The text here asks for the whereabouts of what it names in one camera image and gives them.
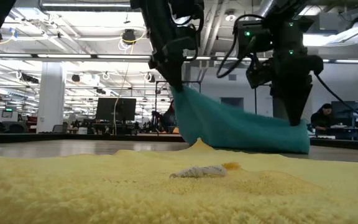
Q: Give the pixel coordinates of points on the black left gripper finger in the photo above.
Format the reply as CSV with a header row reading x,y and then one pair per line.
x,y
179,74
169,76

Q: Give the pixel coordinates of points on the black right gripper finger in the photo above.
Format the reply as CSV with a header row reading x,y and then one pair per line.
x,y
300,99
287,99

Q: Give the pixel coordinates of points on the teal microfiber towel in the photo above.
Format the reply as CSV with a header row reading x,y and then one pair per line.
x,y
228,130

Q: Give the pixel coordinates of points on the yellow towel with white label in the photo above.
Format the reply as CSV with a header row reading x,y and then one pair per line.
x,y
104,193

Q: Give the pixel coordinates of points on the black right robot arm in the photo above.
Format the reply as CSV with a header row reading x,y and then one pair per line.
x,y
284,7

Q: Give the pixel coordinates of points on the person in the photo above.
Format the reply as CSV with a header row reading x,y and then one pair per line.
x,y
168,119
320,119

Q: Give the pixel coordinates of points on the black ceiling device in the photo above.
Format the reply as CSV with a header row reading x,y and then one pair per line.
x,y
129,36

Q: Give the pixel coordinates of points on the black office monitor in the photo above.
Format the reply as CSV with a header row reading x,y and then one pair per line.
x,y
107,109

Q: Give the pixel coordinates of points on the white building column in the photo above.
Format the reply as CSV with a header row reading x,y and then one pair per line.
x,y
51,93

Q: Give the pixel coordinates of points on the dark wall-side monitor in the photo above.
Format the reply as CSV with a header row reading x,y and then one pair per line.
x,y
343,109

